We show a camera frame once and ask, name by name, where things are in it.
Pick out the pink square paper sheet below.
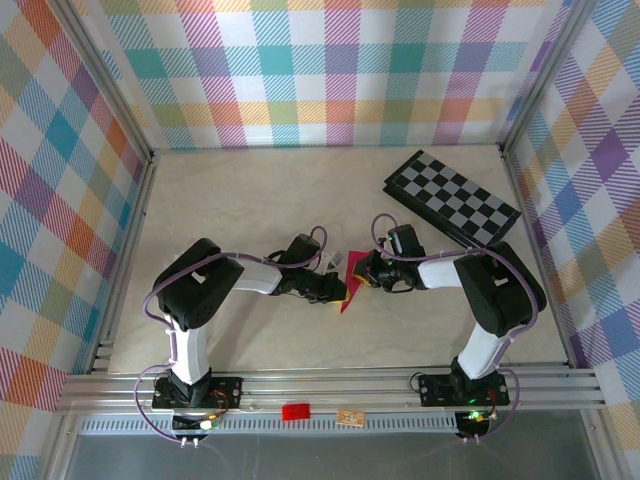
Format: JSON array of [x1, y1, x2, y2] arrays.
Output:
[[339, 248, 374, 314]]

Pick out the black grey folding chessboard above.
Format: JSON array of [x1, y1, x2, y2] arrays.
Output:
[[382, 149, 523, 261]]

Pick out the red rectangular label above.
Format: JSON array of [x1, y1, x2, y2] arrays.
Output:
[[281, 402, 312, 423]]

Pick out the small black circuit board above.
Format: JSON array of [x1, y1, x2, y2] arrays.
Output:
[[171, 412, 222, 435], [455, 408, 495, 437]]

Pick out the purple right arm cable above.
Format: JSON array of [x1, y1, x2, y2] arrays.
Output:
[[370, 213, 546, 444]]

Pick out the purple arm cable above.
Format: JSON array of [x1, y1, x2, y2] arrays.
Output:
[[134, 225, 329, 447], [370, 213, 546, 444]]

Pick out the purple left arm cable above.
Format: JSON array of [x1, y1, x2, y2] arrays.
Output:
[[134, 225, 329, 447]]

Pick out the aluminium mounting rail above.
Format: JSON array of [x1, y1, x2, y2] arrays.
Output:
[[54, 367, 607, 415]]

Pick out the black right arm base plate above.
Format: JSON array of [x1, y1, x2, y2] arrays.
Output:
[[417, 372, 511, 407]]

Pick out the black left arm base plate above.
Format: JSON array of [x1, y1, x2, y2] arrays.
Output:
[[151, 375, 245, 410]]

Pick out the grey slotted cable duct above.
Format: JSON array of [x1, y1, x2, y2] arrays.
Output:
[[79, 416, 460, 435]]

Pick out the aluminium side rail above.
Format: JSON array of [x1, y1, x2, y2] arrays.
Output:
[[87, 152, 159, 376]]

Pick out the aluminium frame post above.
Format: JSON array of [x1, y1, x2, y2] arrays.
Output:
[[499, 0, 601, 156], [47, 0, 157, 162]]

